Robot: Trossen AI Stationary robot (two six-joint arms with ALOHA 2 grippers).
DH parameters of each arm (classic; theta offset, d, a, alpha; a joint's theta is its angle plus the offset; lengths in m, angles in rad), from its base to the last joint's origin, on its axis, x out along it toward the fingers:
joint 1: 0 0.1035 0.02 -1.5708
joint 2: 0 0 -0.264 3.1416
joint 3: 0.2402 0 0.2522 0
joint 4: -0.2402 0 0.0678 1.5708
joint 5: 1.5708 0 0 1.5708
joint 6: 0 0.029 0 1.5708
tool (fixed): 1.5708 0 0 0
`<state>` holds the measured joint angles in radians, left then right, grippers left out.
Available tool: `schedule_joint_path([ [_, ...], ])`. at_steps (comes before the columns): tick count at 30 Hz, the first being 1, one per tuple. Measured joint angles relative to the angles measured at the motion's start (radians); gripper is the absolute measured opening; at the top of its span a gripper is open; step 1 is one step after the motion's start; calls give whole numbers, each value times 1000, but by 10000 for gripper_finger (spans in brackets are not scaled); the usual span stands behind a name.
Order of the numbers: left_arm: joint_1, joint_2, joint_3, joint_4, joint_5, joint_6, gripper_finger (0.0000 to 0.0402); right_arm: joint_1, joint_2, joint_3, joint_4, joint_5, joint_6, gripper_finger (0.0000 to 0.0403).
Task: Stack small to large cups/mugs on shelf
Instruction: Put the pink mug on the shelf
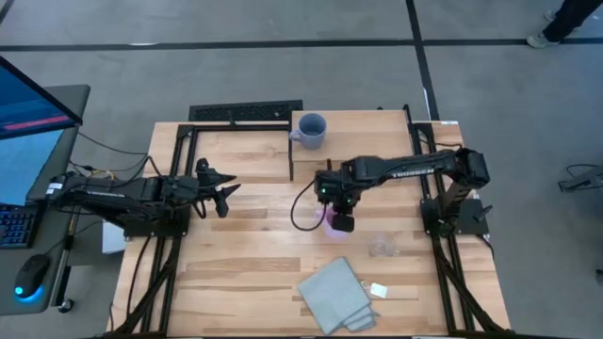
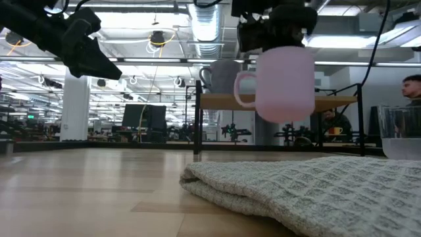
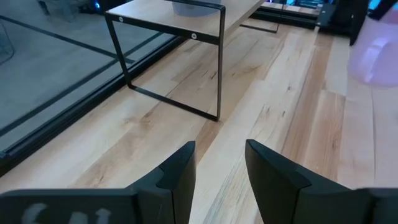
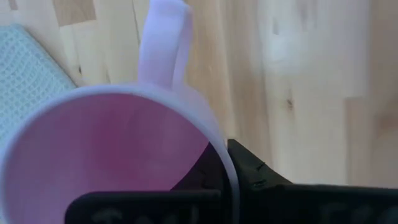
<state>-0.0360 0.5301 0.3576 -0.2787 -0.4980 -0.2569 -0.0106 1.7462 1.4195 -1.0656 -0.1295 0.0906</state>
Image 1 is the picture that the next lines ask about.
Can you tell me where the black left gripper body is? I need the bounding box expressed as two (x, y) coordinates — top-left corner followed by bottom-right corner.
(162, 157), (230, 219)

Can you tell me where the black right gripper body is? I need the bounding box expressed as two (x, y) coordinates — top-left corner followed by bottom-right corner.
(325, 157), (361, 234)

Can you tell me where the pink plastic mug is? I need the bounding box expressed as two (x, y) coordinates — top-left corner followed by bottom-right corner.
(316, 206), (349, 242)

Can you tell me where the grey ceramic mug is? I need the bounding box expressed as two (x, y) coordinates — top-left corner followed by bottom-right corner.
(288, 112), (328, 152)

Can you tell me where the wooden box platform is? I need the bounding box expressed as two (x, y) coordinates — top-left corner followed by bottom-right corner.
(287, 105), (415, 183)

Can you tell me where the white box under table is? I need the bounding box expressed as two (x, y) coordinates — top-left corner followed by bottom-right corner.
(101, 220), (131, 256)

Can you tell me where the grey folded waffle cloth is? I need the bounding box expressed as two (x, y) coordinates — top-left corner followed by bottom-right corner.
(297, 256), (381, 336)

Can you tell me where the grey computer desk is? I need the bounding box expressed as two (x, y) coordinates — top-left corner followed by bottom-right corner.
(0, 84), (91, 316)

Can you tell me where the backlit computer keyboard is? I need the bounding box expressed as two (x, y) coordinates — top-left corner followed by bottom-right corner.
(0, 202), (40, 250)

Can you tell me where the black computer mouse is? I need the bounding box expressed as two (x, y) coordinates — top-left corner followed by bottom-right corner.
(12, 253), (51, 300)

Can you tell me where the computer monitor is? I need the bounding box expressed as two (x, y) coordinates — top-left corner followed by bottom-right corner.
(0, 55), (84, 206)

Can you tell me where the black device on floor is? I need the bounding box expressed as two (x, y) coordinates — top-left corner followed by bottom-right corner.
(558, 163), (603, 195)

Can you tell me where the person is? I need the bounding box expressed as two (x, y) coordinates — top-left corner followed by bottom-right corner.
(526, 0), (600, 50)

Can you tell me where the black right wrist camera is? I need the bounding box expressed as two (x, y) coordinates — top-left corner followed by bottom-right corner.
(314, 171), (334, 202)

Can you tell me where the black aluminium table frame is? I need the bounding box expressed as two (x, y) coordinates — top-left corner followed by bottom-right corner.
(106, 105), (514, 339)

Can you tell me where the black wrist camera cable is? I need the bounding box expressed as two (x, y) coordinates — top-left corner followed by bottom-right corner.
(289, 177), (327, 233)

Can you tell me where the long black arm cable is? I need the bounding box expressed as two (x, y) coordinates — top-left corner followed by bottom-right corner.
(416, 131), (465, 153)

